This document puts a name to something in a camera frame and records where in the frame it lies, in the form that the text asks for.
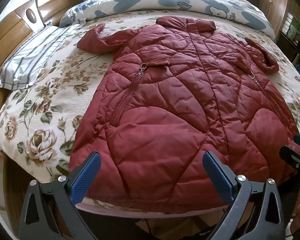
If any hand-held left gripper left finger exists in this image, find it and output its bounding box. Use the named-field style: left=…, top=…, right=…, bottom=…
left=19, top=152, right=102, bottom=240

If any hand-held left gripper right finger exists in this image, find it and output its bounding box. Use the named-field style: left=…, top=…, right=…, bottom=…
left=202, top=151, right=286, bottom=240

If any red quilted coat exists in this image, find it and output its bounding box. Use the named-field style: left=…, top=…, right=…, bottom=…
left=69, top=16, right=300, bottom=214

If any floral cream blanket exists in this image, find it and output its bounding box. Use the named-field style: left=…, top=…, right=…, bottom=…
left=0, top=10, right=300, bottom=217

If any stack of green white boxes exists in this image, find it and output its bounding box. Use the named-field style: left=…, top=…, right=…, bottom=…
left=282, top=14, right=300, bottom=38

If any striped grey white pillow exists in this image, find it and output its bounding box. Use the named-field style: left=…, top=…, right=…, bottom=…
left=0, top=25, right=82, bottom=90

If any wooden wardrobe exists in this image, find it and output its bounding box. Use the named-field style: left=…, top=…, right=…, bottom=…
left=259, top=0, right=290, bottom=30

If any wooden headboard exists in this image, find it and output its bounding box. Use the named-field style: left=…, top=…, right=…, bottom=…
left=0, top=0, right=87, bottom=120

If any blue flower print duvet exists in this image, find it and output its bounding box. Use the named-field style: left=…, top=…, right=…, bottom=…
left=59, top=0, right=277, bottom=40

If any wooden bed frame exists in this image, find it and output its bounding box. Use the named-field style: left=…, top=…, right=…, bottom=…
left=2, top=155, right=73, bottom=240

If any black cable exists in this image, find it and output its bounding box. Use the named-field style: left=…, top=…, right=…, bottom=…
left=140, top=219, right=157, bottom=240

